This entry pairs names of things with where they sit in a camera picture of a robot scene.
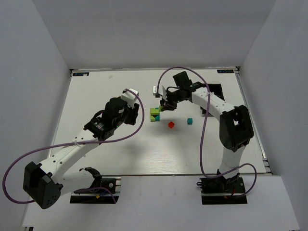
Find red cube front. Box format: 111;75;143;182
168;121;175;128

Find blue corner label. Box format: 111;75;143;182
73;72;89;77
217;69;234;74

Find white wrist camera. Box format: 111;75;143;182
153;86;167;100
121;89;139;108

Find purple cable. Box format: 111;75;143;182
156;66;257;198
2;88;145;204

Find teal cube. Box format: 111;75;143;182
187;118;193;125

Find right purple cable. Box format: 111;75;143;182
156;66;257;198

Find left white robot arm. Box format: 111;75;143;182
23;89;144;209

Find green rectangular block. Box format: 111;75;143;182
150;108;160;116

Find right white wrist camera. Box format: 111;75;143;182
153;86;167;100

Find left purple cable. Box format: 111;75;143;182
2;88;145;204

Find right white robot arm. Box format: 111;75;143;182
153;68;254;195

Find left blue corner label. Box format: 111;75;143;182
73;72;89;77

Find right blue corner label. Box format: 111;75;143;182
217;69;234;74

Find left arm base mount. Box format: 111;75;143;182
70;177;121;205

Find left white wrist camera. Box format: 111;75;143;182
121;89;139;108

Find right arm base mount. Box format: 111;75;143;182
196;177;247;205

